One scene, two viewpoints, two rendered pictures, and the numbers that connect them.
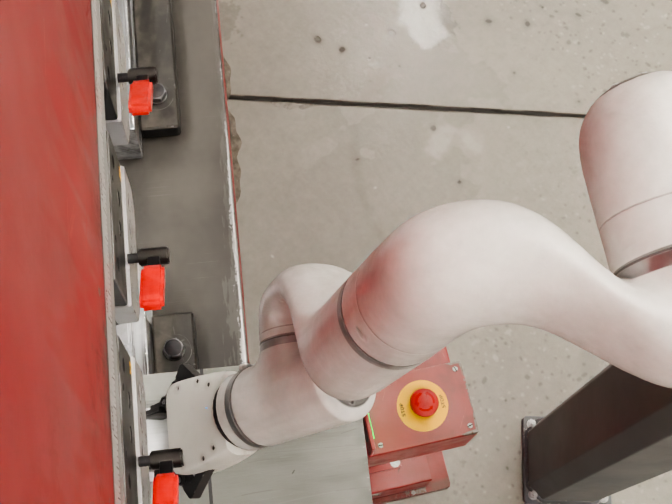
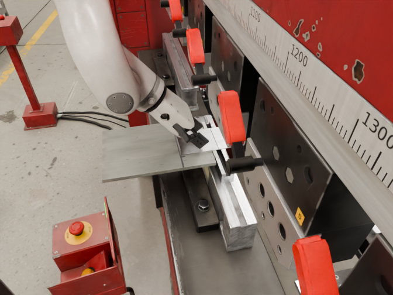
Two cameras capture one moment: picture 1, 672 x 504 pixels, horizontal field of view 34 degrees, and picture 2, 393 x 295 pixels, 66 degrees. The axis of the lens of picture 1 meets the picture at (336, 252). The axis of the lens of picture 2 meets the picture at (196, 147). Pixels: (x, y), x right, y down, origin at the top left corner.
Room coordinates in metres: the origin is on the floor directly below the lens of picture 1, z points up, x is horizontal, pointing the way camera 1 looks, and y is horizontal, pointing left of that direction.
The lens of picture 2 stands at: (0.77, 0.18, 1.50)
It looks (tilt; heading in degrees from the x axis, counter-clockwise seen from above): 42 degrees down; 182
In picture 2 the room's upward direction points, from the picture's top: straight up
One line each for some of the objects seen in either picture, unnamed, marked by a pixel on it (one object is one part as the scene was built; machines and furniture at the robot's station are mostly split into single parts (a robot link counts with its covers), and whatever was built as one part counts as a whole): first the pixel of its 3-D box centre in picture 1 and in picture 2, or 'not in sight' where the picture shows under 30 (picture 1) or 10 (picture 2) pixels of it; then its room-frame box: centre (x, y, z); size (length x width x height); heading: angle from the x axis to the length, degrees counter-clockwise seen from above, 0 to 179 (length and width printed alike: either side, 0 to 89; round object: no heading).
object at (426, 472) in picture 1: (383, 449); not in sight; (0.37, -0.15, 0.06); 0.25 x 0.20 x 0.12; 111
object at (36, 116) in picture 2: not in sight; (23, 75); (-1.19, -1.14, 0.41); 0.25 x 0.20 x 0.83; 104
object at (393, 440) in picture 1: (405, 379); (86, 252); (0.36, -0.12, 0.75); 0.20 x 0.16 x 0.18; 21
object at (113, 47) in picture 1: (76, 57); (306, 171); (0.53, 0.30, 1.26); 0.15 x 0.09 x 0.17; 14
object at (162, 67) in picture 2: not in sight; (162, 69); (-0.40, 0.01, 0.89); 0.30 x 0.05 x 0.03; 14
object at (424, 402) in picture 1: (423, 404); (77, 230); (0.32, -0.15, 0.79); 0.04 x 0.04 x 0.04
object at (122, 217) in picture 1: (83, 236); (245, 82); (0.34, 0.25, 1.26); 0.15 x 0.09 x 0.17; 14
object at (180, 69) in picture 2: not in sight; (178, 67); (-0.37, 0.07, 0.92); 0.50 x 0.06 x 0.10; 14
